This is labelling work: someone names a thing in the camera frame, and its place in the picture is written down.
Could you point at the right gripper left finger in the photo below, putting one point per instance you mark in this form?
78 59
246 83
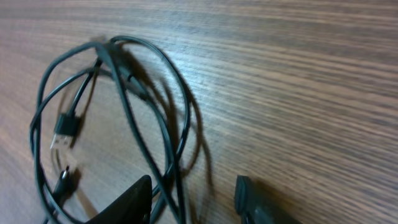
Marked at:
130 207

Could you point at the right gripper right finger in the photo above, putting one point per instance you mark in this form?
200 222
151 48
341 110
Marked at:
254 207

